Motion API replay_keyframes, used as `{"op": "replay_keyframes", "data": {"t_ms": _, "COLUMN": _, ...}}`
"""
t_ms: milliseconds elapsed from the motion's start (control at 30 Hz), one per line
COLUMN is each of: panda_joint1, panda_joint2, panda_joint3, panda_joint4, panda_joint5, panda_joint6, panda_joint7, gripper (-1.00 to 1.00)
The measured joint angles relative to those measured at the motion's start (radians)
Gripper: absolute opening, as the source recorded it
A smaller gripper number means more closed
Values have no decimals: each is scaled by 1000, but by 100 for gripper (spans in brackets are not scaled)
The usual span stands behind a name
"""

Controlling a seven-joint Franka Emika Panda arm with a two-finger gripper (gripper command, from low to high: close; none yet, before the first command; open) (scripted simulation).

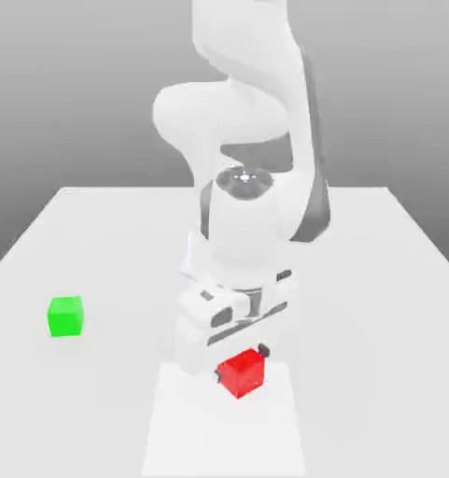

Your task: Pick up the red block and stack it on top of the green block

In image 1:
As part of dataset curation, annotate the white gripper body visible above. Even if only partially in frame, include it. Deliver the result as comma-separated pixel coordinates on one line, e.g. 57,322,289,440
174,291,298,375

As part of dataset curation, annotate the small red cube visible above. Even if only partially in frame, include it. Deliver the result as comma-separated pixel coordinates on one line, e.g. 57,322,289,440
216,347,267,400

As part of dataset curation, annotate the small green cube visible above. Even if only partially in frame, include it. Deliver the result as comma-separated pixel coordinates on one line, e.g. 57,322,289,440
47,295,85,338

